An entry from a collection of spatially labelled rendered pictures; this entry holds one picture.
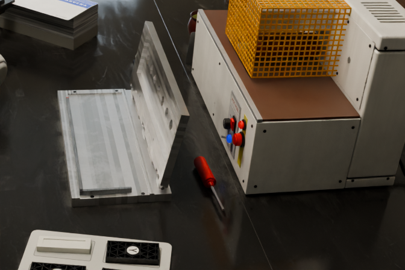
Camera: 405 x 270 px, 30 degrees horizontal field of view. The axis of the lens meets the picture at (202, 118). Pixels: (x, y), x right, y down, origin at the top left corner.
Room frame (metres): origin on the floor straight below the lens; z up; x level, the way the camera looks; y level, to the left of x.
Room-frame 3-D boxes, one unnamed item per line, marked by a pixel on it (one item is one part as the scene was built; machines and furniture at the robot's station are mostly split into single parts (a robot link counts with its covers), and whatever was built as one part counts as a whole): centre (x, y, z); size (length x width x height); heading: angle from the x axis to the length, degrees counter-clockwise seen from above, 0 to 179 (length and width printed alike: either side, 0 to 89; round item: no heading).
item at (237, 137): (1.37, -0.08, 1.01); 0.03 x 0.02 x 0.03; 16
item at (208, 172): (1.32, -0.03, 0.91); 0.18 x 0.03 x 0.03; 20
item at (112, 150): (1.45, 0.21, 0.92); 0.44 x 0.21 x 0.04; 16
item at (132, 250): (1.08, 0.10, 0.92); 0.10 x 0.05 x 0.01; 95
